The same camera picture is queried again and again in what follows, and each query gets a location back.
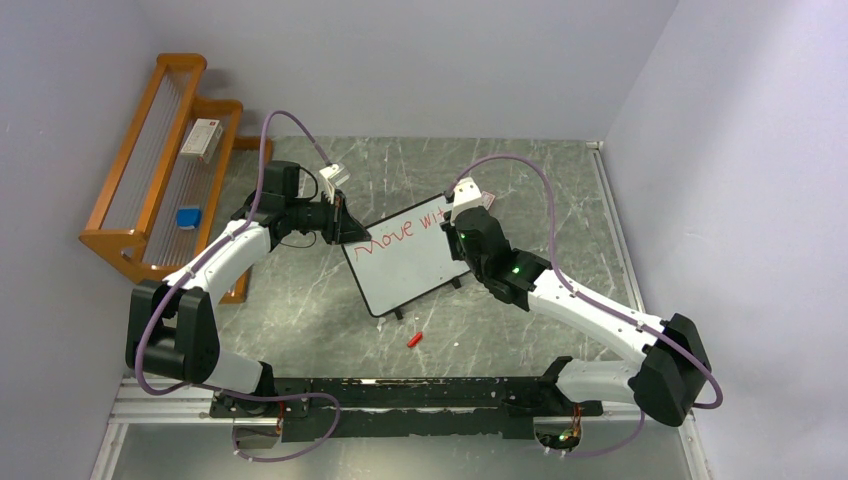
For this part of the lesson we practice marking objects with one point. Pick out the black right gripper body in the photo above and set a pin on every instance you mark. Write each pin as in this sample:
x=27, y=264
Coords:
x=452, y=236

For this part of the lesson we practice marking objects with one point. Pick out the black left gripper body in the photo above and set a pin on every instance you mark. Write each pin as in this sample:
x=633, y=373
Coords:
x=317, y=216

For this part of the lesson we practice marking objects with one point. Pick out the black framed whiteboard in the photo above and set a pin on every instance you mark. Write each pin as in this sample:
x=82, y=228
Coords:
x=407, y=256

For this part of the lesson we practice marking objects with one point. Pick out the red marker cap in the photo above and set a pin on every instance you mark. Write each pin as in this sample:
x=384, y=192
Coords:
x=415, y=340

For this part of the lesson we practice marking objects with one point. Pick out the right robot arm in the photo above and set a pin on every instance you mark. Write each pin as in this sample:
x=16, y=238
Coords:
x=662, y=364

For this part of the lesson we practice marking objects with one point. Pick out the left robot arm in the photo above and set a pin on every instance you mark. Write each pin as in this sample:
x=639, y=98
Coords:
x=172, y=329

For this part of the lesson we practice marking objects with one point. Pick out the small red white box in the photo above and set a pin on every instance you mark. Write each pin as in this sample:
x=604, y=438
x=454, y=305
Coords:
x=487, y=199

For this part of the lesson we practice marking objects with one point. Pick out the blue eraser on rack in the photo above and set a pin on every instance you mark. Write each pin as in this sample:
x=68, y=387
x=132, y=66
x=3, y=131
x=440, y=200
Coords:
x=188, y=218

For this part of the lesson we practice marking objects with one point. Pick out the white red box on rack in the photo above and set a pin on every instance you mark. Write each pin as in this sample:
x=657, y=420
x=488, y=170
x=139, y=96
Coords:
x=202, y=140

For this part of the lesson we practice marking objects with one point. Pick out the orange wooden tiered rack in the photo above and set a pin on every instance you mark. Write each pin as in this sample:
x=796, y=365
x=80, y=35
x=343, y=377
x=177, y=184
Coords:
x=132, y=225

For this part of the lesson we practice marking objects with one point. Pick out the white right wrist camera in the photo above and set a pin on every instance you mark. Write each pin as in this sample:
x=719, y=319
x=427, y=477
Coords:
x=466, y=196

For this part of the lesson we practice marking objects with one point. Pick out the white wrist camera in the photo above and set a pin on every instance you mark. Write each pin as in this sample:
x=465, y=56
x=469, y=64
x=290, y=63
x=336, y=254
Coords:
x=466, y=196
x=333, y=176

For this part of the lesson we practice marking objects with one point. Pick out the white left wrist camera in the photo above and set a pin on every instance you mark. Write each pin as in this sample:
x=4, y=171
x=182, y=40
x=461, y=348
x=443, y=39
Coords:
x=333, y=176

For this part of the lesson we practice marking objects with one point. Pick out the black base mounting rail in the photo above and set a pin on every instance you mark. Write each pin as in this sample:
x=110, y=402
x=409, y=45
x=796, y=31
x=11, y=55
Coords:
x=363, y=408

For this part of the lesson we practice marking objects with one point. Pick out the aluminium frame rail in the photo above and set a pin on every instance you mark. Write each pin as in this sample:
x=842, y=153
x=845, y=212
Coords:
x=172, y=340

